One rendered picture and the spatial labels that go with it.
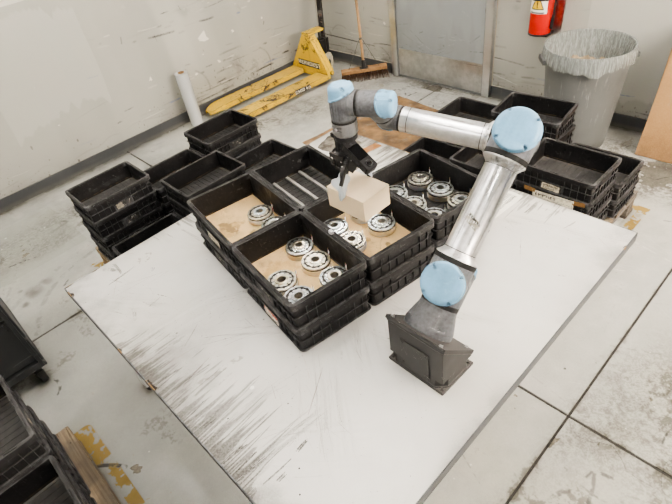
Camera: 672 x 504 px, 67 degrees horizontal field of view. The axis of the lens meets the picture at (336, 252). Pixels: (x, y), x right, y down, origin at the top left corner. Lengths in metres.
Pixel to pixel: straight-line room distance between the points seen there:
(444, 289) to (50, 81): 3.85
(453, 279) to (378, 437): 0.50
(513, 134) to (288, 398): 0.98
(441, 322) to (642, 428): 1.23
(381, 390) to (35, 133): 3.73
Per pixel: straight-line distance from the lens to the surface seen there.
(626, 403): 2.54
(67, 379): 3.05
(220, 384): 1.71
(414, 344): 1.49
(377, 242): 1.85
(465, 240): 1.33
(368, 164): 1.53
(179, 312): 1.99
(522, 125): 1.34
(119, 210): 3.14
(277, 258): 1.86
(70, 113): 4.74
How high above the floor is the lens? 2.02
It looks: 40 degrees down
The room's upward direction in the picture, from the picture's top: 10 degrees counter-clockwise
